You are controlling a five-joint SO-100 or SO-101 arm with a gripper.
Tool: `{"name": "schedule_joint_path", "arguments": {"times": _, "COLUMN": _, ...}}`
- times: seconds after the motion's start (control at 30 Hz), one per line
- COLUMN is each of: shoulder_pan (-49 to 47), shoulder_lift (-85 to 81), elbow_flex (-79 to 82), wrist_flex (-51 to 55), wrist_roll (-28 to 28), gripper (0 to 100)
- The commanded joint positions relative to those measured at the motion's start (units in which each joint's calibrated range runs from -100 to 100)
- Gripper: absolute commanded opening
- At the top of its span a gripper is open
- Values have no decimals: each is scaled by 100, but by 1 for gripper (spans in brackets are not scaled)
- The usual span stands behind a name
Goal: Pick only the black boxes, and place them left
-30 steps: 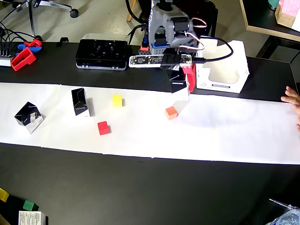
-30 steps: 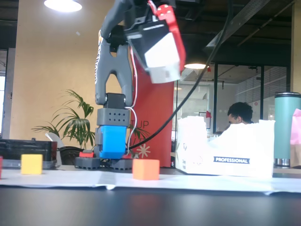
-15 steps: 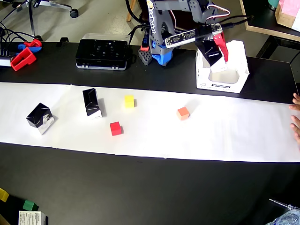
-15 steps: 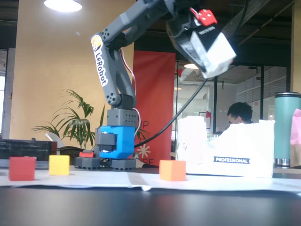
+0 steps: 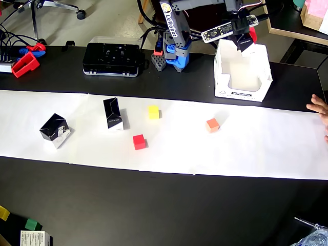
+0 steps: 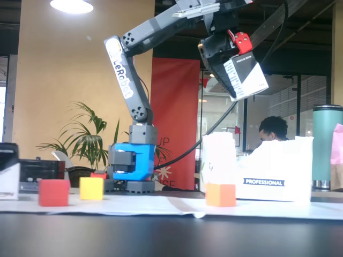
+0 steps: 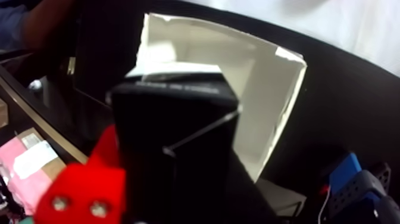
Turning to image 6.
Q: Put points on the teal tumbler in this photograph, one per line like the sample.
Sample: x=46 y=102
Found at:
x=324 y=139

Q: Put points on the pink paper bag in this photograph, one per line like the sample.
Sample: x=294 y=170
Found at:
x=338 y=147

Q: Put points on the round ceiling lamp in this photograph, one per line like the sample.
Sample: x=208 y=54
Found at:
x=72 y=5

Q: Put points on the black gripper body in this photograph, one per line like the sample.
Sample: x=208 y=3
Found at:
x=214 y=51

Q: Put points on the black and white small box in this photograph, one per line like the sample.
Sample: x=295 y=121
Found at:
x=9 y=182
x=252 y=77

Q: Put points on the person with dark hair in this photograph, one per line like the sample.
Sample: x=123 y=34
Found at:
x=273 y=128

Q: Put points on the brown paper bag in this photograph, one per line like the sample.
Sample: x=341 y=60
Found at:
x=337 y=176

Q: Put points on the small red plastic block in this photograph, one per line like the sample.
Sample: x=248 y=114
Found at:
x=99 y=175

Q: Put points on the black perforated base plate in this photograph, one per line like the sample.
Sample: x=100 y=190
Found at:
x=134 y=187

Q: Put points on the red banner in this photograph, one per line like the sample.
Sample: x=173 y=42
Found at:
x=174 y=107

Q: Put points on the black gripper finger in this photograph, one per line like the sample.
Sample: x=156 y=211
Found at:
x=221 y=76

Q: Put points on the black equipment case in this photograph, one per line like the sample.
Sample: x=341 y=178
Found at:
x=40 y=168

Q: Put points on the white paper sheet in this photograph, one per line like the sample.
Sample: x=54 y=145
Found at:
x=134 y=204

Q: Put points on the orange cube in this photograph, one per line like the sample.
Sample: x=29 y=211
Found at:
x=221 y=195

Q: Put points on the red cube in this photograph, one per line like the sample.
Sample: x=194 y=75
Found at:
x=53 y=192

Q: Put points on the white cardboard display box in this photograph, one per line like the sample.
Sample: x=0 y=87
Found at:
x=268 y=166

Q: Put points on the yellow cube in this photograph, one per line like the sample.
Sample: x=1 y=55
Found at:
x=91 y=188

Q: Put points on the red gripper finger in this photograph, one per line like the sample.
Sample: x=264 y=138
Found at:
x=244 y=42

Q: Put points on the green palm plant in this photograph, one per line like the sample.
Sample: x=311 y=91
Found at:
x=88 y=139

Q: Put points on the grey robot arm blue base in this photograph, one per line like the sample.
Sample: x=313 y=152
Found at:
x=126 y=75

